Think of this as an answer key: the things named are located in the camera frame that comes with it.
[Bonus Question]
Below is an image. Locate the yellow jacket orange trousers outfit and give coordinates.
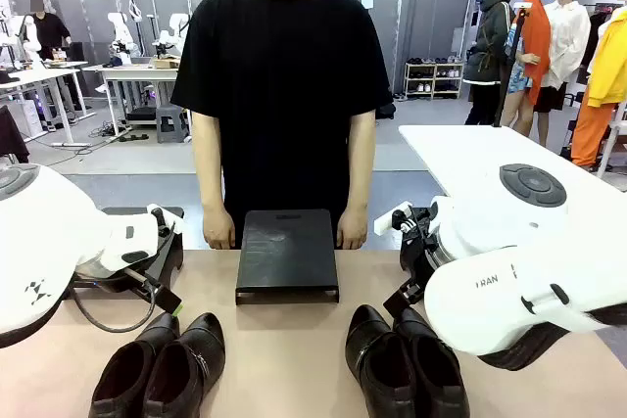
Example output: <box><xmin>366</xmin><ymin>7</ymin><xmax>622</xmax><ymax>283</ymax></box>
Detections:
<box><xmin>569</xmin><ymin>5</ymin><xmax>627</xmax><ymax>169</ymax></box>

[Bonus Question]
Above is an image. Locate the mannequin in orange vest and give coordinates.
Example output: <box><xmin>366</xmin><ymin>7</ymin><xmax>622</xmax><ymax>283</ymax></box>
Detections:
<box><xmin>499</xmin><ymin>0</ymin><xmax>555</xmax><ymax>148</ymax></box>

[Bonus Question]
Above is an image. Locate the white background desk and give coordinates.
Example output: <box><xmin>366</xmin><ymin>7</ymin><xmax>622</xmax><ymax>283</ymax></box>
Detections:
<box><xmin>81</xmin><ymin>63</ymin><xmax>193</xmax><ymax>136</ymax></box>
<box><xmin>0</xmin><ymin>60</ymin><xmax>97</xmax><ymax>146</ymax></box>

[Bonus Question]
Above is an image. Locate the grey plastic stool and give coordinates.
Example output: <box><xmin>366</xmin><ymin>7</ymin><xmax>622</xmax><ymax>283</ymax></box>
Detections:
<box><xmin>156</xmin><ymin>105</ymin><xmax>191</xmax><ymax>145</ymax></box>

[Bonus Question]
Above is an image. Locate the white table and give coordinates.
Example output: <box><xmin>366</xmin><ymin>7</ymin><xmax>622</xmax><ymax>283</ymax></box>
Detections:
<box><xmin>398</xmin><ymin>123</ymin><xmax>627</xmax><ymax>223</ymax></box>

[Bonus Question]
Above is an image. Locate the black smooth leather shoe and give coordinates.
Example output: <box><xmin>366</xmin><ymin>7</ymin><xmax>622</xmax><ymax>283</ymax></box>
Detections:
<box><xmin>391</xmin><ymin>307</ymin><xmax>471</xmax><ymax>418</ymax></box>
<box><xmin>344</xmin><ymin>303</ymin><xmax>418</xmax><ymax>418</ymax></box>

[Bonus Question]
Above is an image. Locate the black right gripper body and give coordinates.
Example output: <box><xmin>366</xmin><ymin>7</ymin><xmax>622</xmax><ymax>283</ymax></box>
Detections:
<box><xmin>406</xmin><ymin>235</ymin><xmax>443</xmax><ymax>293</ymax></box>

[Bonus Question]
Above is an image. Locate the mannequin in dark jacket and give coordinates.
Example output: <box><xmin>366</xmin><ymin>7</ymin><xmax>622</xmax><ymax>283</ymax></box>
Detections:
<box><xmin>461</xmin><ymin>0</ymin><xmax>516</xmax><ymax>126</ymax></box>

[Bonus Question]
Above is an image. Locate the black textured leather shoe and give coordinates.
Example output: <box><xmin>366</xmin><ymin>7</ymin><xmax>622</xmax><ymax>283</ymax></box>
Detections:
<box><xmin>141</xmin><ymin>311</ymin><xmax>227</xmax><ymax>418</ymax></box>
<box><xmin>87</xmin><ymin>311</ymin><xmax>180</xmax><ymax>418</ymax></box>

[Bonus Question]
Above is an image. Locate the person's left hand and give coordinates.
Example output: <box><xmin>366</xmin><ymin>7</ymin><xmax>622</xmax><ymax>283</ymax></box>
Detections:
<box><xmin>336</xmin><ymin>207</ymin><xmax>370</xmax><ymax>251</ymax></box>

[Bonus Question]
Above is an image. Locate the black cloth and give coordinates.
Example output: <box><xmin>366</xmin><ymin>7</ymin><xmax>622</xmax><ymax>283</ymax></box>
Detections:
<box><xmin>0</xmin><ymin>104</ymin><xmax>31</xmax><ymax>164</ymax></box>

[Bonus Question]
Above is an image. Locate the white shoe rack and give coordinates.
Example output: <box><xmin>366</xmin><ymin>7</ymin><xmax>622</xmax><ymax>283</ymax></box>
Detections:
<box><xmin>404</xmin><ymin>60</ymin><xmax>464</xmax><ymax>101</ymax></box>

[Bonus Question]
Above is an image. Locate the background person in black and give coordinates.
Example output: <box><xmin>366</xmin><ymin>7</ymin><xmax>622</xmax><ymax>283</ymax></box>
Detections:
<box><xmin>27</xmin><ymin>0</ymin><xmax>73</xmax><ymax>63</ymax></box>

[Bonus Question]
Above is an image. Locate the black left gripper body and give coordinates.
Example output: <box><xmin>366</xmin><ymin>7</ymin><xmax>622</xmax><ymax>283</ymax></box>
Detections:
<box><xmin>71</xmin><ymin>267</ymin><xmax>149</xmax><ymax>299</ymax></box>

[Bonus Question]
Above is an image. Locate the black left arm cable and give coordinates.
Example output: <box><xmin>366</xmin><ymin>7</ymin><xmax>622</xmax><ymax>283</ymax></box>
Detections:
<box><xmin>70</xmin><ymin>285</ymin><xmax>159</xmax><ymax>334</ymax></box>

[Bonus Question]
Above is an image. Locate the mannequin in white shirt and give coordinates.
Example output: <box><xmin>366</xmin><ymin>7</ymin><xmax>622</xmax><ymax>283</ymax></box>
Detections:
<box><xmin>532</xmin><ymin>0</ymin><xmax>593</xmax><ymax>114</ymax></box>

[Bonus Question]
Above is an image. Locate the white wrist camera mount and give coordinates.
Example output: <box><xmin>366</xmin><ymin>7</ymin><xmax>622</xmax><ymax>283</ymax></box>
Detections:
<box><xmin>373</xmin><ymin>201</ymin><xmax>430</xmax><ymax>244</ymax></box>
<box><xmin>145</xmin><ymin>202</ymin><xmax>189</xmax><ymax>239</ymax></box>

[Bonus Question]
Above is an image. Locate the person in black t-shirt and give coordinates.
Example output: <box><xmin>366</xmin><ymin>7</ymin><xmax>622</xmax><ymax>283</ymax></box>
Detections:
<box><xmin>169</xmin><ymin>0</ymin><xmax>396</xmax><ymax>249</ymax></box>

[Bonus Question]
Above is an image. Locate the person's left forearm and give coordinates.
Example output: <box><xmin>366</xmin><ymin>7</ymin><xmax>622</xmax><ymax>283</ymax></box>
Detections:
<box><xmin>341</xmin><ymin>153</ymin><xmax>375</xmax><ymax>213</ymax></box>

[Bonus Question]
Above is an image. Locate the person's right forearm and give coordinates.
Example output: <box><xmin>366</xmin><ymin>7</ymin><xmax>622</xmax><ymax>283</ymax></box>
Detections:
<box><xmin>193</xmin><ymin>153</ymin><xmax>231</xmax><ymax>213</ymax></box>

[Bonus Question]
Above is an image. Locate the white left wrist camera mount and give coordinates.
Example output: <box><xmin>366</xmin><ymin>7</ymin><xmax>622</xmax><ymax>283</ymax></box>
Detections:
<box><xmin>145</xmin><ymin>202</ymin><xmax>189</xmax><ymax>239</ymax></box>

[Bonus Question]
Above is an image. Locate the person's right hand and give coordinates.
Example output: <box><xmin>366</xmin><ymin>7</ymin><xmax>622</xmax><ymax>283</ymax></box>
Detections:
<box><xmin>203</xmin><ymin>207</ymin><xmax>238</xmax><ymax>251</ymax></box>

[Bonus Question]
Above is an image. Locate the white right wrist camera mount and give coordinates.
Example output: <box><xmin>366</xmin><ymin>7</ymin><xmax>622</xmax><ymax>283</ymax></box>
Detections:
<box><xmin>373</xmin><ymin>201</ymin><xmax>430</xmax><ymax>244</ymax></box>

